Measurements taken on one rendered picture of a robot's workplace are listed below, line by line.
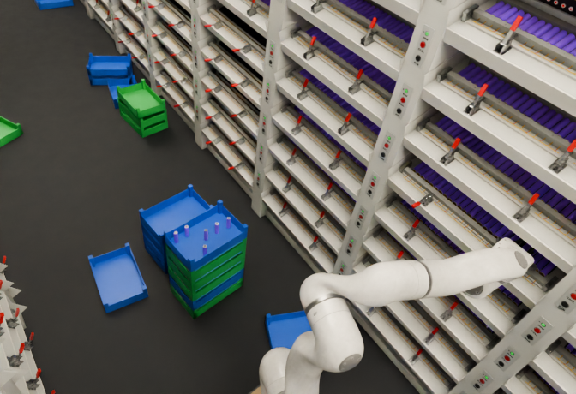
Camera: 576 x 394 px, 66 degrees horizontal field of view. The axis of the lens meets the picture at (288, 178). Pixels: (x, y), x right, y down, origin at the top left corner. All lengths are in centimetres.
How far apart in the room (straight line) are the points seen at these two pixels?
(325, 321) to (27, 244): 193
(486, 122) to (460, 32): 26
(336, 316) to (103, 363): 138
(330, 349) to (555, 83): 80
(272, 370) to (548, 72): 107
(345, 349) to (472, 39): 84
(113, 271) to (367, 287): 167
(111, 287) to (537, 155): 192
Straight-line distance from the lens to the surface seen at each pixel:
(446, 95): 140
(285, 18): 188
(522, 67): 125
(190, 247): 198
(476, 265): 117
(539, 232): 140
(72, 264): 253
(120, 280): 241
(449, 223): 156
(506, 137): 133
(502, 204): 142
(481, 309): 166
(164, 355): 219
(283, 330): 224
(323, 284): 106
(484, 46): 129
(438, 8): 134
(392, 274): 100
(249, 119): 238
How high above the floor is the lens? 199
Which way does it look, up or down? 44 degrees down
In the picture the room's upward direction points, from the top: 10 degrees clockwise
